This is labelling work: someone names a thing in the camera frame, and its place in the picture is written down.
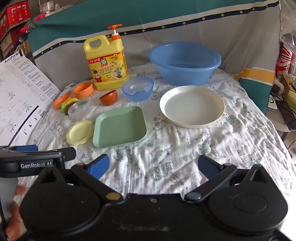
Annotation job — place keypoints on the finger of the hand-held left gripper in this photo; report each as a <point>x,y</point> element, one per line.
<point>69,154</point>
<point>24,148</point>

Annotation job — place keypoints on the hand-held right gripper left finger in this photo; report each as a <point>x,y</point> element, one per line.
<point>99,165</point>

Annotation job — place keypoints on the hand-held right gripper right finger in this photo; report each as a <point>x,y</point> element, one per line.
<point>207,165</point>

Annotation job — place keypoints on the yellow flower-shaped plate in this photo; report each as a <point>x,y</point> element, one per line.
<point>78,133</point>

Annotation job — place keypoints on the green square plate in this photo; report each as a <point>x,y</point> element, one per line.
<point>120,127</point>

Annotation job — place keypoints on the clear plastic bowl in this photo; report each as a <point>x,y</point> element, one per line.
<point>79,111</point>

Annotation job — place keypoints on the white round plate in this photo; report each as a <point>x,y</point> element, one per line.
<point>192,109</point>

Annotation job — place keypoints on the dark orange bowl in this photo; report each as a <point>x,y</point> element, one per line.
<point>109,98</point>

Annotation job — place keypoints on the blue transparent bowl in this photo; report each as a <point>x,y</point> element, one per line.
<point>137,89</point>

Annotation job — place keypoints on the person's left hand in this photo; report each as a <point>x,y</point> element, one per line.
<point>13,227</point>

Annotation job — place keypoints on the green toy vegetable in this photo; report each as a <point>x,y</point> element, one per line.
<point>63,107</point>

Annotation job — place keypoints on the white cat-print blanket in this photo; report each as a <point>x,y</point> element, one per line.
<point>161,143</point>

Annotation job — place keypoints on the orange toy plate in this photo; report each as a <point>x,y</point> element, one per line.
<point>60,102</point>

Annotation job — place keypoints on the white instruction sheet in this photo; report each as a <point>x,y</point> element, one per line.
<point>20,92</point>

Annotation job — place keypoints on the orange toy pot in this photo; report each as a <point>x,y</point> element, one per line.
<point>83,91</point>

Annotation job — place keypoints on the white device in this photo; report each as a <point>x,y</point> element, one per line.
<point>275,99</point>

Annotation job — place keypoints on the yellow detergent pump bottle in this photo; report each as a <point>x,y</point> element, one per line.
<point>106,64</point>

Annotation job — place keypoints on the blue plastic basin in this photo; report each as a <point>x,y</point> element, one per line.
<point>185,69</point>

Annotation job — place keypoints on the wooden box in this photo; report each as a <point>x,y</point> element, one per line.
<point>289,88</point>

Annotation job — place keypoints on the red flag-print bag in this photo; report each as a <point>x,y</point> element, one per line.
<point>285,58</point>

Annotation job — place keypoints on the red box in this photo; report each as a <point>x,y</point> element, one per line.
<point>17,14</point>

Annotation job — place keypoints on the clear plastic container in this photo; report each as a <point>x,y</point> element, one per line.
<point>49,5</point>

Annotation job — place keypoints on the teal and grey striped sheet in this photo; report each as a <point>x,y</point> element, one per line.
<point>161,14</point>

